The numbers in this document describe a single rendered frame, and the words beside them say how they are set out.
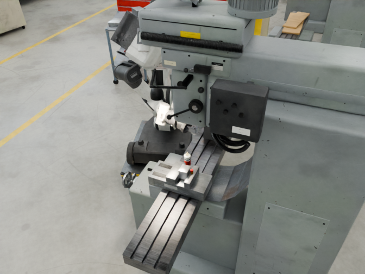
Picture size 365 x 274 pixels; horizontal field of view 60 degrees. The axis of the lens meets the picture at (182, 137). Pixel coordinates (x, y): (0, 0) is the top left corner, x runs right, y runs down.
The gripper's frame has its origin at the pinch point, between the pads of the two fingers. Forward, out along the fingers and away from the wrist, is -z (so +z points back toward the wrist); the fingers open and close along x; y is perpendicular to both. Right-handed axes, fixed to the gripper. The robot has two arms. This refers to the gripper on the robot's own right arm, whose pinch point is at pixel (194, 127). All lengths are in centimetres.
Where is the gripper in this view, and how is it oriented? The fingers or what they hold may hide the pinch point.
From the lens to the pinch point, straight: 177.4
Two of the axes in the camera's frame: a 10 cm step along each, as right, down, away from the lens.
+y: 0.2, 7.8, 6.3
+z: -8.0, -3.6, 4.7
